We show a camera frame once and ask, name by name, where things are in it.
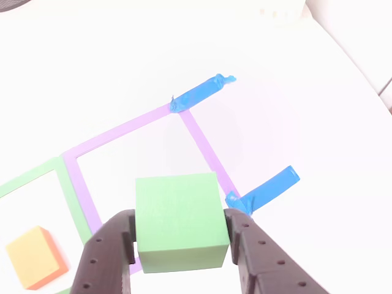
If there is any purple square frame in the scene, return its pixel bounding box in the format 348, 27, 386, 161
62, 102, 241, 275

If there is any green square frame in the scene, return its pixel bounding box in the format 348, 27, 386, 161
0, 156, 92, 294

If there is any white ribbed appliance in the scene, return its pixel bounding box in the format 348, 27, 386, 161
238, 0, 307, 27

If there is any orange square block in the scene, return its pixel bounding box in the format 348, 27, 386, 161
5, 225, 70, 291

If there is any blue tape strip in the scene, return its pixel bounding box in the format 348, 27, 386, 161
225, 165, 301, 217
170, 73, 237, 114

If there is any green cube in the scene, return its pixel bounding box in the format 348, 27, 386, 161
134, 171, 231, 274

